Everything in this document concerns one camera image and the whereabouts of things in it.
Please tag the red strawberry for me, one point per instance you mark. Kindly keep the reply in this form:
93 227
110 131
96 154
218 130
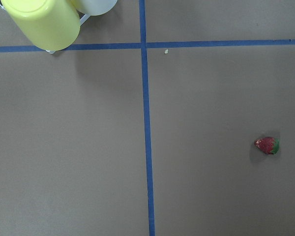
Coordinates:
267 145

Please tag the white plastic cup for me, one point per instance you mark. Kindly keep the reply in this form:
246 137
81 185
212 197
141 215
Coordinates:
94 7

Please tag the yellow plastic cup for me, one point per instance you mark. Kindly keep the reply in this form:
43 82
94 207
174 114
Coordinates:
49 24

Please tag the white wire cup rack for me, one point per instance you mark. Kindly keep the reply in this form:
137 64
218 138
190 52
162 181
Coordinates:
28 48

